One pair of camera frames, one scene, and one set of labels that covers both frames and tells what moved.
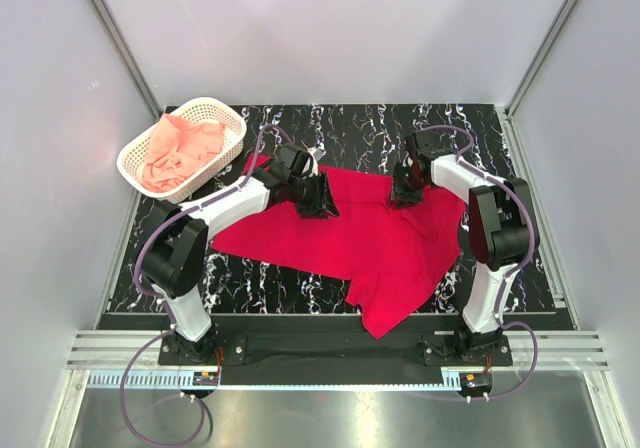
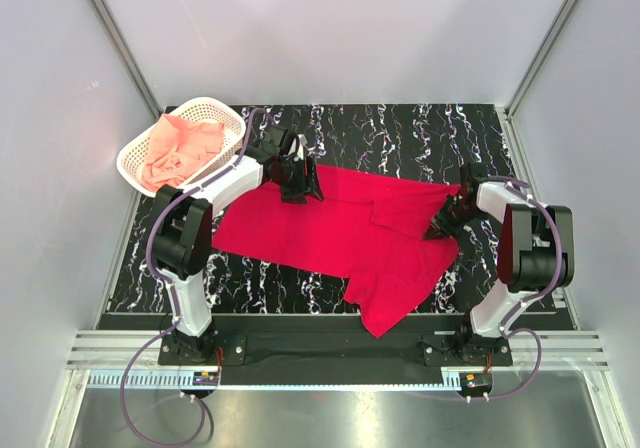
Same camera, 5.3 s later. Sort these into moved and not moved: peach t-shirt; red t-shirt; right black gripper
Moved: right black gripper
Not moved: red t-shirt; peach t-shirt
